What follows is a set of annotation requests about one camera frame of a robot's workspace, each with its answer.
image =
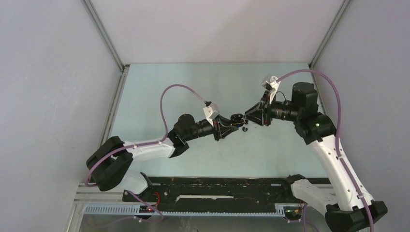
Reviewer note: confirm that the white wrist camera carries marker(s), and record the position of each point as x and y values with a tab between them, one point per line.
211	111
271	84

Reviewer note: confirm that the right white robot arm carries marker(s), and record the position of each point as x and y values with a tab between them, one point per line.
352	207

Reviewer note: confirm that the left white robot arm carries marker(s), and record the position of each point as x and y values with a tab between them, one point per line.
113	164

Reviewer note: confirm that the right aluminium frame post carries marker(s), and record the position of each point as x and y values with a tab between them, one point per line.
330	31

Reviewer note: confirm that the aluminium frame post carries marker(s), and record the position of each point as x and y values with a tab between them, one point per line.
330	31
96	20

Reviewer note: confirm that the left aluminium frame post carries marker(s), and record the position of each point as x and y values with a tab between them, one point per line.
96	20

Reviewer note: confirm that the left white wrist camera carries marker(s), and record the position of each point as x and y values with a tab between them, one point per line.
211	111

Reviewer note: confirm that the black mounting base rail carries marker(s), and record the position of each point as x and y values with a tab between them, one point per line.
221	195

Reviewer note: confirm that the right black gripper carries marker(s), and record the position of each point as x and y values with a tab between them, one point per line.
261	113

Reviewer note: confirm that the black gold-striped charging case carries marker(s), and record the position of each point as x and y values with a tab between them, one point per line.
237	120

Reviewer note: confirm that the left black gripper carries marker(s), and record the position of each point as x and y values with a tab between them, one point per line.
221	127

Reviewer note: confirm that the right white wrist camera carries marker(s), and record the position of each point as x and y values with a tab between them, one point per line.
271	84

